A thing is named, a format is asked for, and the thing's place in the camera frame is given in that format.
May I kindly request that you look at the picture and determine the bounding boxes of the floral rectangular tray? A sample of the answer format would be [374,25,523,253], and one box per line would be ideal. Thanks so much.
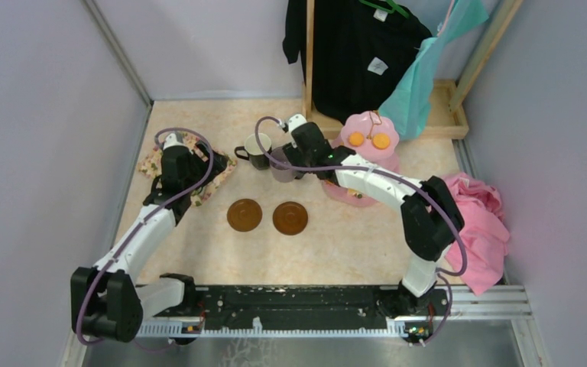
[137,130,238,206]

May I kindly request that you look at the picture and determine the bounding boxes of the grey mug black handle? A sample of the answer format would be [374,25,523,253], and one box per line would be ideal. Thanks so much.
[269,146,303,183]

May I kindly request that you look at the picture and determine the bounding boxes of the round orange cookie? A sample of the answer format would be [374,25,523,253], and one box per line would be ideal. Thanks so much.
[348,132,365,147]

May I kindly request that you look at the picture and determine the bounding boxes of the black mug white inside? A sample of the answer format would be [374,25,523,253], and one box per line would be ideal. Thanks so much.
[234,133,272,171]

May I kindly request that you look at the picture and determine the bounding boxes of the round dotted biscuit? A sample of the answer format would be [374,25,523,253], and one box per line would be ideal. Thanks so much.
[371,133,391,150]

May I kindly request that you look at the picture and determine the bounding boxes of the brown round coaster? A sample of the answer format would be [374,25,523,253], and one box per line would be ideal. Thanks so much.
[226,199,263,232]
[272,201,309,235]

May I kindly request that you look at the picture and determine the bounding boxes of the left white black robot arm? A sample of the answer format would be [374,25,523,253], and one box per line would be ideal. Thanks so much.
[70,142,215,345]

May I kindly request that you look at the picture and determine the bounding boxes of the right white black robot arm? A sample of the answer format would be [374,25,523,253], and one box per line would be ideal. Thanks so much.
[278,115,465,315]

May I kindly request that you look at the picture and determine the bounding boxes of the pink three-tier cake stand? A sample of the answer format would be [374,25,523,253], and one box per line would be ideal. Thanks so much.
[322,111,400,207]

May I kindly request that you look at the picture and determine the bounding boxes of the black t-shirt on hanger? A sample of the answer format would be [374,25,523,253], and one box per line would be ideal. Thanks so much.
[282,0,433,122]

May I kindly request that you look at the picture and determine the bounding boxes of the teal garment hanging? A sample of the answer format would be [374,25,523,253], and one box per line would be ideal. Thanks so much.
[378,0,489,141]

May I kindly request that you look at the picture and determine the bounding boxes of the wooden clothes rack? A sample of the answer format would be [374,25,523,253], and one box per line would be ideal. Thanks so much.
[301,1,523,140]

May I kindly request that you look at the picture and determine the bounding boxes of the green clothes hanger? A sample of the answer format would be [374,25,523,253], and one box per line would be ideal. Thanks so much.
[359,0,410,18]

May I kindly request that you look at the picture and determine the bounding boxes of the pink crumpled towel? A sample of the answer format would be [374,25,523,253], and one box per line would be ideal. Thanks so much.
[444,173,510,296]

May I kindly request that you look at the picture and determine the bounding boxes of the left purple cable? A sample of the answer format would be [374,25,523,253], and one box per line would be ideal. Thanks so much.
[74,127,215,347]

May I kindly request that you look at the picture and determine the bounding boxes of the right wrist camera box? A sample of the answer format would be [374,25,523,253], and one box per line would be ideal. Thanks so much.
[284,113,308,133]

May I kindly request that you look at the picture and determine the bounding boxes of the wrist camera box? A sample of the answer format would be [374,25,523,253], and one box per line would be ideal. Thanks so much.
[284,113,308,133]
[162,132,185,151]

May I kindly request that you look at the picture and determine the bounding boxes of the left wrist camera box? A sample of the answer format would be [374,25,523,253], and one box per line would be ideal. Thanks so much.
[162,132,185,151]

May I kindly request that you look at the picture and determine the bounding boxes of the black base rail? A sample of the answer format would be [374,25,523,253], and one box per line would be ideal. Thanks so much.
[138,285,532,345]

